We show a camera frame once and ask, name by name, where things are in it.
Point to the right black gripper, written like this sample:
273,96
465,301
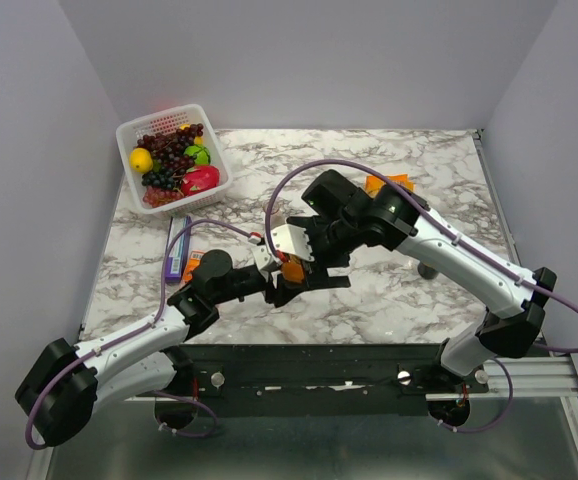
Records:
313,226

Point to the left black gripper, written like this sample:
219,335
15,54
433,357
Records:
272,294

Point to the orange juice bottle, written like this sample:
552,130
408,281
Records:
294,272

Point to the clear milk bottle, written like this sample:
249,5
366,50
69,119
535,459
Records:
274,215

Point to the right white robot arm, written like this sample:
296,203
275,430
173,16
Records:
347,218

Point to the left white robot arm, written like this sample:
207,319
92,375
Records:
60,390

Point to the orange snack box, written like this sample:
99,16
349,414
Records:
192,262

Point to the purple flat box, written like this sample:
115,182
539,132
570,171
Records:
177,257

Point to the black drink can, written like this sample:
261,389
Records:
426,271

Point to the orange snack bag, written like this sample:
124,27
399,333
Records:
373,184

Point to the pink dragon fruit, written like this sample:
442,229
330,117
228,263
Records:
199,179

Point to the light red grape bunch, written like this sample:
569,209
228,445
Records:
156,197

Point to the dark blue grape bunch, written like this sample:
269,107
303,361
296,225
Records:
163,179

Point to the dark red grape bunch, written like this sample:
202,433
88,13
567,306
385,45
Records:
167,150

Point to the yellow lemon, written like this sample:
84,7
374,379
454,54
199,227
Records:
141,160

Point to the white plastic fruit basket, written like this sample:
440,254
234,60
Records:
167,121

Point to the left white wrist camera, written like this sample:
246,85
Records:
265,261

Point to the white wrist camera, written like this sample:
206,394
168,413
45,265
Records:
292,240
265,261

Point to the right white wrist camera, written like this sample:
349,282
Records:
292,240

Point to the black mounting rail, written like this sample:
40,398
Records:
309,380

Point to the aluminium extrusion rail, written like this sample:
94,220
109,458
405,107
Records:
537,377

